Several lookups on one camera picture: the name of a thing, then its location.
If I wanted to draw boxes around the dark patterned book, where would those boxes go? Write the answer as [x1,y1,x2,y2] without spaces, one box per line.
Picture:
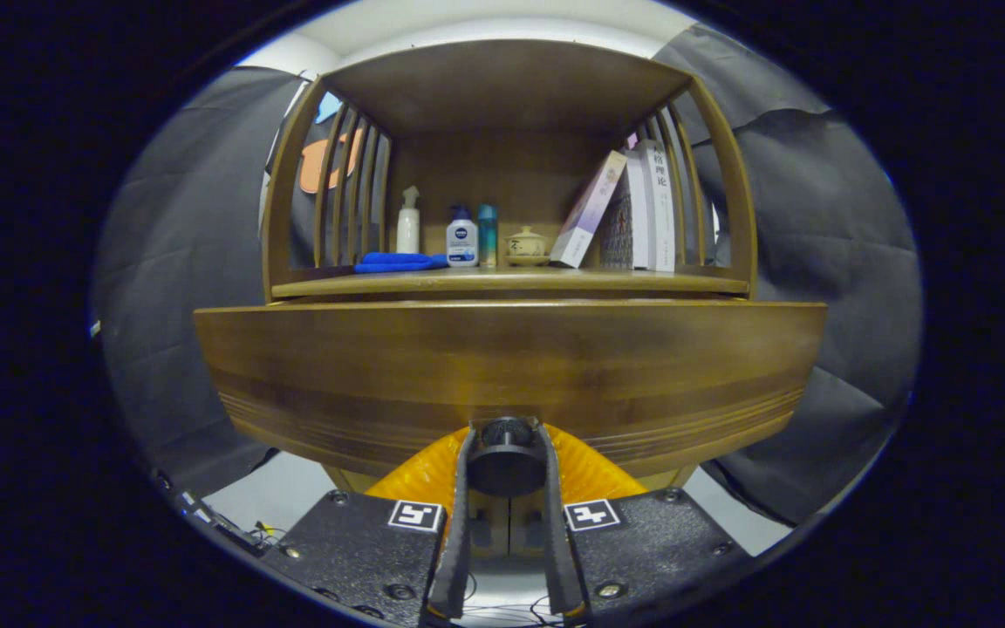
[598,179,636,269]

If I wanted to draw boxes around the black floor cables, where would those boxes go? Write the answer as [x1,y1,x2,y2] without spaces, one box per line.
[459,567,560,627]

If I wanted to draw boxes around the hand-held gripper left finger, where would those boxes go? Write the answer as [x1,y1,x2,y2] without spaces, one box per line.
[263,425,477,627]

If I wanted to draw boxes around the black drawer knob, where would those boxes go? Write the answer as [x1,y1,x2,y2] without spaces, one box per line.
[466,417,549,498]

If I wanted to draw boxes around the wooden drawer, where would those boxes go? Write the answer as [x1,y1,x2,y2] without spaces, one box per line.
[195,299,828,479]

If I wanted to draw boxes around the white lotion bottle blue cap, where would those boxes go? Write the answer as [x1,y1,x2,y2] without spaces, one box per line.
[446,205,479,267]

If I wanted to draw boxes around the white book with black lettering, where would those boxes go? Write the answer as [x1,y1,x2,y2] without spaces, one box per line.
[638,140,678,272]

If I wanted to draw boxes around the wooden countertop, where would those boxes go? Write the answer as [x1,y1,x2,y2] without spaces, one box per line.
[271,266,749,299]

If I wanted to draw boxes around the wooden cabinet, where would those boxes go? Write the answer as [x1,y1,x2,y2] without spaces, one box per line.
[260,39,758,559]

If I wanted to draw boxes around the beige lidded ceramic teacup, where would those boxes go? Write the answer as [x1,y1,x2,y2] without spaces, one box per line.
[504,226,550,266]

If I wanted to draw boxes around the wooden cabinet door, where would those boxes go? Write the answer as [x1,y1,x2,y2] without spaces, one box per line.
[509,490,549,557]
[470,493,512,557]

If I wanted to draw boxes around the white pump bottle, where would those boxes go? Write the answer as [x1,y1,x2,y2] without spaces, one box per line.
[396,185,421,255]

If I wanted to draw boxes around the teal slim bottle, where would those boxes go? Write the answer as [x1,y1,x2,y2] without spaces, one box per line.
[478,204,499,267]

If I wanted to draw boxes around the plain white book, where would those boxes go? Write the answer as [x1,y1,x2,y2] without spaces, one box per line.
[623,148,650,270]

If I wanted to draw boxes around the blue folded cloth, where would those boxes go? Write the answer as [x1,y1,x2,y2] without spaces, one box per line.
[354,252,451,274]

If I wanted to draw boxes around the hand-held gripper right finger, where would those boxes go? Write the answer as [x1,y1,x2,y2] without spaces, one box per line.
[537,423,748,625]

